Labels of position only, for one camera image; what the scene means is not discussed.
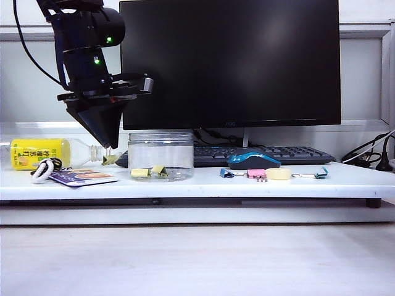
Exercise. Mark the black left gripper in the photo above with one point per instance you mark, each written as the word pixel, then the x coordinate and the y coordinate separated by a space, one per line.
pixel 92 96

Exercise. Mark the round transparent plastic jar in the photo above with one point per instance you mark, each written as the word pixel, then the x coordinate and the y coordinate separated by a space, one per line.
pixel 160 148

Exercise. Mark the purple orange printed card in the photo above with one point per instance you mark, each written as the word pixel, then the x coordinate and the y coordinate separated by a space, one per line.
pixel 89 179

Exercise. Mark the yellow label plastic bottle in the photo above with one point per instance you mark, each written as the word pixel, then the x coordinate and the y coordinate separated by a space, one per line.
pixel 37 152

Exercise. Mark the pale yellow binder clip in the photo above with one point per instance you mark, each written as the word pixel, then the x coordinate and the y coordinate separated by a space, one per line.
pixel 139 173

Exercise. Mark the white desk riser board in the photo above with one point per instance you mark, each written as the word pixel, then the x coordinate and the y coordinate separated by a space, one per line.
pixel 197 188

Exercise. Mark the blue binder clip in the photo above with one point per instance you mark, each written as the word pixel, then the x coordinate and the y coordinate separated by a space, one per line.
pixel 226 173

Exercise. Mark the silver monitor stand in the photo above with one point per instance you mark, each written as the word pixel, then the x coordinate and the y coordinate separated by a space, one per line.
pixel 246 137

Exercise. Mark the black computer monitor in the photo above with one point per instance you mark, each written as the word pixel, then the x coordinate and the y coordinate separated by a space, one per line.
pixel 247 61

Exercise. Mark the black and blue mouse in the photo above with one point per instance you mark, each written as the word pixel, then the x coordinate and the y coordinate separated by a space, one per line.
pixel 253 161

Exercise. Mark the pink binder clip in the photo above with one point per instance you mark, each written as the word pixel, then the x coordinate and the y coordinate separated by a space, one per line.
pixel 255 173

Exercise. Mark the black computer keyboard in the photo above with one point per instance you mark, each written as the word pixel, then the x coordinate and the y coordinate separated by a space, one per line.
pixel 293 154

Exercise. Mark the teal binder clip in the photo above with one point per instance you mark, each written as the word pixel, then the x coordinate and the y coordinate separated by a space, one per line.
pixel 322 173

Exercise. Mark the black power plug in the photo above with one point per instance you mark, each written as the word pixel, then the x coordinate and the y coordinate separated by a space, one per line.
pixel 384 163

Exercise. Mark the silver aluminium frame rail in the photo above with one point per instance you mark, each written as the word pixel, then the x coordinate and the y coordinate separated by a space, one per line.
pixel 37 126

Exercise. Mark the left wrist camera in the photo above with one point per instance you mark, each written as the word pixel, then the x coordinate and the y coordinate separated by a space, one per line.
pixel 148 85

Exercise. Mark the grey aluminium frame rail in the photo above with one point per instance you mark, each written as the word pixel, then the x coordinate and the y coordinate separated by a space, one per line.
pixel 361 33

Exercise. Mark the aluminium frame post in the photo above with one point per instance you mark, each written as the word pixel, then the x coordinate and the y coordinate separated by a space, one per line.
pixel 385 77

